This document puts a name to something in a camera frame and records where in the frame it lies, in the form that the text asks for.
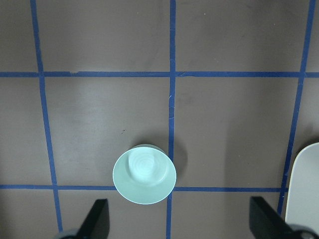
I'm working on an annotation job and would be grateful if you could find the cream white toaster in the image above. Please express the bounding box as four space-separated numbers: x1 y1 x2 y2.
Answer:
285 143 319 234

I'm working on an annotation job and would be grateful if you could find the mint green bowl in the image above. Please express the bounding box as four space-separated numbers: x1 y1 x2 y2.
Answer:
112 144 177 205

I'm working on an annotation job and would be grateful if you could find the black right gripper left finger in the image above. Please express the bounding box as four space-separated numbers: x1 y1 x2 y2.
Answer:
77 199 110 239

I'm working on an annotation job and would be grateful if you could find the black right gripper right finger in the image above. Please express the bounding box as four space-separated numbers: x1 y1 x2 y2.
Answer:
249 197 299 239

